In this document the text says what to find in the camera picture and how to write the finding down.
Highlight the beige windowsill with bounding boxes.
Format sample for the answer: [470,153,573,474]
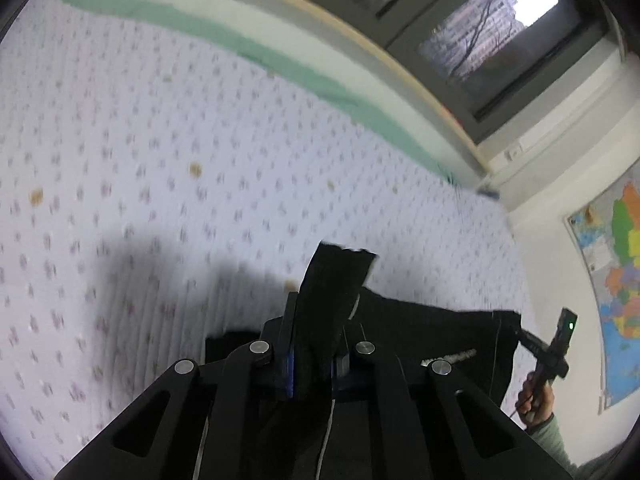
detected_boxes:
[150,0,493,177]

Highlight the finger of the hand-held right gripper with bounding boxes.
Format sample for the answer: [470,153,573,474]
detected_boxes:
[515,329,551,361]

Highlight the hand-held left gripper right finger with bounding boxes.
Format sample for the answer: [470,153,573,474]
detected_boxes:
[332,324,576,480]

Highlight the dark framed window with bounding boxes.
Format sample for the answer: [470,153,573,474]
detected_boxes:
[210,0,616,143]

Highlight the black hooded jacket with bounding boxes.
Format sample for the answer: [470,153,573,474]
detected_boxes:
[200,241,523,480]

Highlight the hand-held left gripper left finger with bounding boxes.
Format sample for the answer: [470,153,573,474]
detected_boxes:
[52,290,301,480]

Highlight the floral quilted bed cover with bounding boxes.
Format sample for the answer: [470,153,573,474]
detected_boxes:
[0,0,531,480]

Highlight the colourful wall map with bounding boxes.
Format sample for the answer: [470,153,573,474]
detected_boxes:
[565,160,640,413]

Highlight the person's right forearm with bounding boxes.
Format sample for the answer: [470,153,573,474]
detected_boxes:
[525,410,631,480]

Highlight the person's right hand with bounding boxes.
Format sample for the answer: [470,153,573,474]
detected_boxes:
[515,372,557,429]

